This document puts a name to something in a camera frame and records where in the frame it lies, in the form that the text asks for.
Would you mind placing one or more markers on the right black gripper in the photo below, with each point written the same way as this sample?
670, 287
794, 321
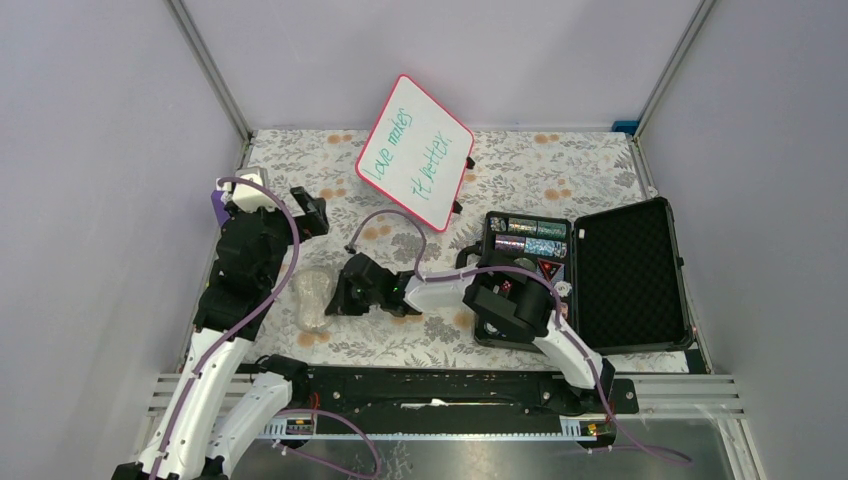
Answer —
343, 304

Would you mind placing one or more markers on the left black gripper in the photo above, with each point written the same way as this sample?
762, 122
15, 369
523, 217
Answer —
313, 221

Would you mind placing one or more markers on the translucent silicone sponge eraser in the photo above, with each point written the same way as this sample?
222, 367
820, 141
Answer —
313, 289

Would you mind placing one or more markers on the red-framed whiteboard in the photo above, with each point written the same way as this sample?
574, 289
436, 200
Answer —
416, 154

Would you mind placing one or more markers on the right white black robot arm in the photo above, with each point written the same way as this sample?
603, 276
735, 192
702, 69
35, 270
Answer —
517, 302

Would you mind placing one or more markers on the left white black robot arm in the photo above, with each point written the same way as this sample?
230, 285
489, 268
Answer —
257, 233

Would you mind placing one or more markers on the purple plastic object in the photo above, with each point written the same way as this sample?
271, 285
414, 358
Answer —
218, 200

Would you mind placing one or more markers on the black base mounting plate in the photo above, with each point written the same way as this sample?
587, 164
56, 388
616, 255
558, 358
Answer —
386, 401

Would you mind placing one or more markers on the black poker chip case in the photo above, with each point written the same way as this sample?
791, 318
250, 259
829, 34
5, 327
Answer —
619, 270

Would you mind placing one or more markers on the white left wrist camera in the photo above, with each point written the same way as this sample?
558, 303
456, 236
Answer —
247, 197

